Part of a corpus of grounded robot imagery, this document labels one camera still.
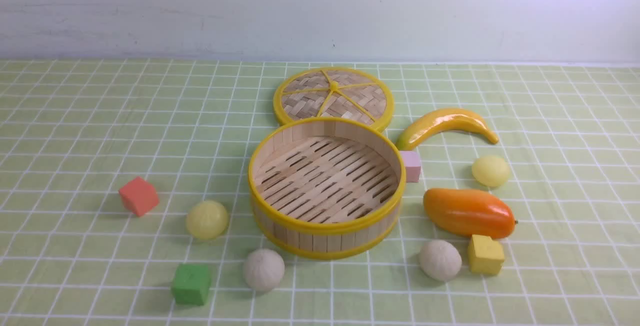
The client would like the yellow bun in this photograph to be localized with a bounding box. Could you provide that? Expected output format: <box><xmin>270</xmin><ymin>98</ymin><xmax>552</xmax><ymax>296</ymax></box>
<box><xmin>471</xmin><ymin>155</ymin><xmax>511</xmax><ymax>189</ymax></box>
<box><xmin>185</xmin><ymin>200</ymin><xmax>230</xmax><ymax>240</ymax></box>

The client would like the orange toy mango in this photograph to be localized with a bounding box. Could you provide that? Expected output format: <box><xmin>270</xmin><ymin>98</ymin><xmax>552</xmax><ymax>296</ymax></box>
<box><xmin>423</xmin><ymin>188</ymin><xmax>518</xmax><ymax>239</ymax></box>

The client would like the pink foam cube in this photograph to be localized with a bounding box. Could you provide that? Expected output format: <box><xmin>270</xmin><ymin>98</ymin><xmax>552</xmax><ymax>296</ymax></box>
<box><xmin>399</xmin><ymin>150</ymin><xmax>422</xmax><ymax>183</ymax></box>

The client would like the bamboo steamer tray yellow rim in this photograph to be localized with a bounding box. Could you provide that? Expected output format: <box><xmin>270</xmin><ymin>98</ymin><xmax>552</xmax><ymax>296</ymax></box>
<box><xmin>247</xmin><ymin>117</ymin><xmax>406</xmax><ymax>260</ymax></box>

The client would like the woven bamboo steamer lid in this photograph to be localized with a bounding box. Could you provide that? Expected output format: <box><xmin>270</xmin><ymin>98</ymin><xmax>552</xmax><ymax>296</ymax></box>
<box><xmin>272</xmin><ymin>66</ymin><xmax>394</xmax><ymax>132</ymax></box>

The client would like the yellow foam cube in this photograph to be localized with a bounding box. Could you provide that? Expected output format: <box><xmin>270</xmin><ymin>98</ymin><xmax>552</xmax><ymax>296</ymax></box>
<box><xmin>467</xmin><ymin>235</ymin><xmax>505</xmax><ymax>275</ymax></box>

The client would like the white bun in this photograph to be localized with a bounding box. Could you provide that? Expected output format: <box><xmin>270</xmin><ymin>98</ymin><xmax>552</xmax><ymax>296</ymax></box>
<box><xmin>418</xmin><ymin>240</ymin><xmax>462</xmax><ymax>282</ymax></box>
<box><xmin>243</xmin><ymin>248</ymin><xmax>285</xmax><ymax>293</ymax></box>

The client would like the red foam cube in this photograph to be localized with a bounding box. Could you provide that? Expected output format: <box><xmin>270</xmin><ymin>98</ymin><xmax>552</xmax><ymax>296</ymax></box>
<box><xmin>118</xmin><ymin>177</ymin><xmax>159</xmax><ymax>217</ymax></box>

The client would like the green foam cube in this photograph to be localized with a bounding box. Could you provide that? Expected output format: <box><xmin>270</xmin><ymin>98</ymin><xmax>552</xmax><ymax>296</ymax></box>
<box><xmin>171</xmin><ymin>263</ymin><xmax>211</xmax><ymax>306</ymax></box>

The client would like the green checkered tablecloth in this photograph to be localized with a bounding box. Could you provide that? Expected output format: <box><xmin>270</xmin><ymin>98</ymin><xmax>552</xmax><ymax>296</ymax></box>
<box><xmin>0</xmin><ymin>58</ymin><xmax>640</xmax><ymax>326</ymax></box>

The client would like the yellow toy banana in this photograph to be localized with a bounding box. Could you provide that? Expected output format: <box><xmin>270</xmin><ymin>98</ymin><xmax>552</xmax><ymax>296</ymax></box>
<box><xmin>395</xmin><ymin>108</ymin><xmax>499</xmax><ymax>151</ymax></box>

